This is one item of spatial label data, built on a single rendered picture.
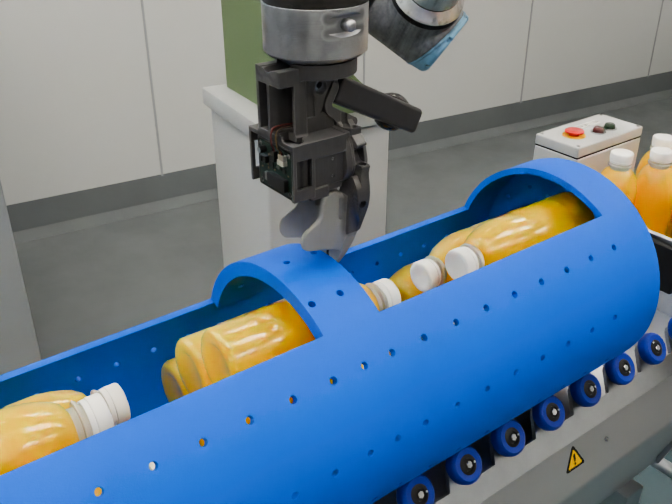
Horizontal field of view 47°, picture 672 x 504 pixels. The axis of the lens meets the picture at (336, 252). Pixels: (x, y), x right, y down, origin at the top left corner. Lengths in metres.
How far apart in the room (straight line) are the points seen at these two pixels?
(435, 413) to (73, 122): 3.04
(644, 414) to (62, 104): 2.92
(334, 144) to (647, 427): 0.71
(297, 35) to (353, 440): 0.35
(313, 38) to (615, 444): 0.74
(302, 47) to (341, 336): 0.25
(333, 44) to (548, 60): 4.42
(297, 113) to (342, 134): 0.04
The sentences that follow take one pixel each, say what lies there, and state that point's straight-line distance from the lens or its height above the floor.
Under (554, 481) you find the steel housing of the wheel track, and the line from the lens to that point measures 1.06.
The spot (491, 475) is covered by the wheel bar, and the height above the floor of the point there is 0.93.
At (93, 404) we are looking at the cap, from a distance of 0.68.
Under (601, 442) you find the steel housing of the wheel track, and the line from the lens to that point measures 1.12.
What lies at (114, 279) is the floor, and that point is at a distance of 3.26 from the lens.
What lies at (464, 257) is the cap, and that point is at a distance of 0.88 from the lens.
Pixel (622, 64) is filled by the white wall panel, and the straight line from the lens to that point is 5.54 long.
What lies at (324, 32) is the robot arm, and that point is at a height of 1.46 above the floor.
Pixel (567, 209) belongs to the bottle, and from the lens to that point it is 0.99.
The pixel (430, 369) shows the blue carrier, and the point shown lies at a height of 1.16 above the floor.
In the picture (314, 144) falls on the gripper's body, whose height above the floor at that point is 1.37.
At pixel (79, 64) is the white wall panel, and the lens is 3.58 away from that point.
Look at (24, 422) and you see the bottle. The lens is 0.66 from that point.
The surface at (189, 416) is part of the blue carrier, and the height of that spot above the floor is 1.20.
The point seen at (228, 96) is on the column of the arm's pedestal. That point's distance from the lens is 1.71.
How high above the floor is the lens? 1.60
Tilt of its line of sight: 29 degrees down
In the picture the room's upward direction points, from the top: straight up
